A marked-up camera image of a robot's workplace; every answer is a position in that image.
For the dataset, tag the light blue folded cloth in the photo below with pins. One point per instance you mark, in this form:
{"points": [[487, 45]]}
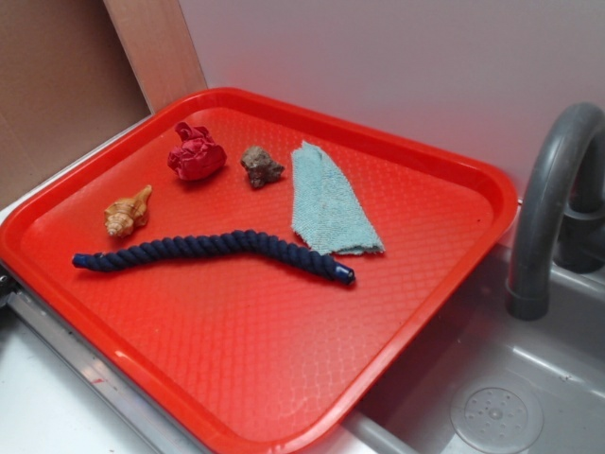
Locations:
{"points": [[327, 215]]}

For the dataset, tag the red plastic tray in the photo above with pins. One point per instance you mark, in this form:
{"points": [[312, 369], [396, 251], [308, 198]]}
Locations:
{"points": [[248, 354]]}

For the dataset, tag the brown grey rock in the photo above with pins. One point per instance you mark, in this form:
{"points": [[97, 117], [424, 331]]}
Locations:
{"points": [[260, 167]]}

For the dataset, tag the crumpled red paper ball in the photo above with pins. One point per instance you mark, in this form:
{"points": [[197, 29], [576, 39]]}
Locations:
{"points": [[198, 156]]}

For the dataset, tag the tan spiral seashell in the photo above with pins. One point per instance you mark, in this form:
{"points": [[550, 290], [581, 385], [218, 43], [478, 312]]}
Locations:
{"points": [[125, 215]]}

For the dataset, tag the grey plastic sink basin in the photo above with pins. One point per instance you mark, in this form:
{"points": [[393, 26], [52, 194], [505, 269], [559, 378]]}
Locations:
{"points": [[476, 380]]}

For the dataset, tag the light wooden board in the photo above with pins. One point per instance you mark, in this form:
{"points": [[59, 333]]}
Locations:
{"points": [[159, 47]]}

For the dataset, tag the grey plastic faucet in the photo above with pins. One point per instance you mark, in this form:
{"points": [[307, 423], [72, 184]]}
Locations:
{"points": [[562, 216]]}

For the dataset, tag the brown cardboard panel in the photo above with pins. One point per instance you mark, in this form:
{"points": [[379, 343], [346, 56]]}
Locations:
{"points": [[66, 88]]}

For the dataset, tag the metal rail strip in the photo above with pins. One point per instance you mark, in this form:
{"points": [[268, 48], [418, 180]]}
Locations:
{"points": [[59, 396]]}

